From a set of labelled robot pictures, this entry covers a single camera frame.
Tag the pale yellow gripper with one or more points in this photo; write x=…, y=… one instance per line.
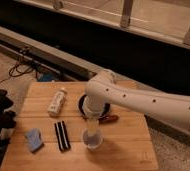
x=92, y=126

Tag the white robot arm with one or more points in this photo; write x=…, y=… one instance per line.
x=168, y=108

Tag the black ceramic bowl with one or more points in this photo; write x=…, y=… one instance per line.
x=80, y=107

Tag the black striped rectangular block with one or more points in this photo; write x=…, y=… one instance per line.
x=62, y=136

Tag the white plastic bottle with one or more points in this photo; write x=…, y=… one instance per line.
x=57, y=102

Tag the blue sponge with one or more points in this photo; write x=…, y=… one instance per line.
x=34, y=140

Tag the blue object behind table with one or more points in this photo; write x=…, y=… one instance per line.
x=46, y=78

